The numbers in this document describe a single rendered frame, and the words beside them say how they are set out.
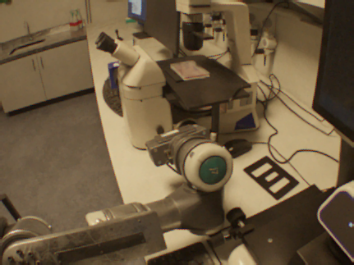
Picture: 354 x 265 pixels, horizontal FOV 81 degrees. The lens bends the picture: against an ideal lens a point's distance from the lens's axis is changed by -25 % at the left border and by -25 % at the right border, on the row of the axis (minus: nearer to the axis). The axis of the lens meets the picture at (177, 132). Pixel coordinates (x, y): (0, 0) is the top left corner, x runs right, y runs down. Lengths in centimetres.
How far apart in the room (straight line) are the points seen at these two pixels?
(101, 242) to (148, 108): 51
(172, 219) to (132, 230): 10
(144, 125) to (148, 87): 12
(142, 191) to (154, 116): 23
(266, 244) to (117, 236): 29
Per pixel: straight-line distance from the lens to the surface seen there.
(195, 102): 70
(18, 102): 313
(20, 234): 40
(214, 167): 44
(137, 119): 80
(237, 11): 88
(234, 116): 92
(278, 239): 54
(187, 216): 47
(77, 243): 37
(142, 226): 39
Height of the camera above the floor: 130
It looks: 36 degrees down
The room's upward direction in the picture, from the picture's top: 3 degrees counter-clockwise
